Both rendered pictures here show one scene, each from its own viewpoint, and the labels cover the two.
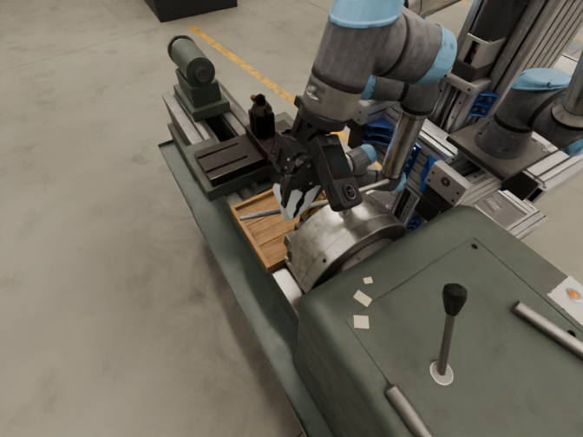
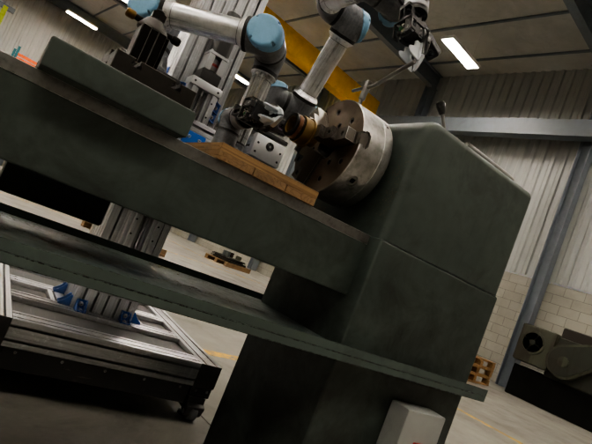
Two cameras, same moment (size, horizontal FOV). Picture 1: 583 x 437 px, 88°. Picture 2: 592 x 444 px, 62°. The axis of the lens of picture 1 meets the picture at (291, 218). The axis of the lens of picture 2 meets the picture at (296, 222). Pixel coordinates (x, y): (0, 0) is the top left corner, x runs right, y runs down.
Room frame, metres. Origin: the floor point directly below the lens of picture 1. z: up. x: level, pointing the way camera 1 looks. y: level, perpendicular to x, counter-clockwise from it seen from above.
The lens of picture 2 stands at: (0.51, 1.36, 0.70)
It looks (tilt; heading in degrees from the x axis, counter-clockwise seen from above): 5 degrees up; 269
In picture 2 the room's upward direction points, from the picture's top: 22 degrees clockwise
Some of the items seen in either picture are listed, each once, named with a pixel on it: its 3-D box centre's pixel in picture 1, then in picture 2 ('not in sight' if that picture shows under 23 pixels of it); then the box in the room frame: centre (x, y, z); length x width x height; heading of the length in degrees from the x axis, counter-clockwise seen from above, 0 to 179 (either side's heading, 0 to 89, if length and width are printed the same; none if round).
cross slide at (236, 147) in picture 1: (251, 150); (130, 90); (0.98, 0.17, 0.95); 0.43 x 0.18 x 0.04; 121
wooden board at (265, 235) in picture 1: (290, 218); (240, 173); (0.67, 0.00, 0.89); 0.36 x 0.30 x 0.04; 121
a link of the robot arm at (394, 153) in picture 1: (404, 136); (252, 103); (0.77, -0.36, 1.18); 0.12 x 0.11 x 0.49; 173
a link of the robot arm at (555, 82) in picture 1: (533, 97); (270, 96); (0.76, -0.67, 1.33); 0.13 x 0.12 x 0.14; 21
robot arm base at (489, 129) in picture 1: (507, 130); not in sight; (0.77, -0.67, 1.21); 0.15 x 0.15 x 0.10
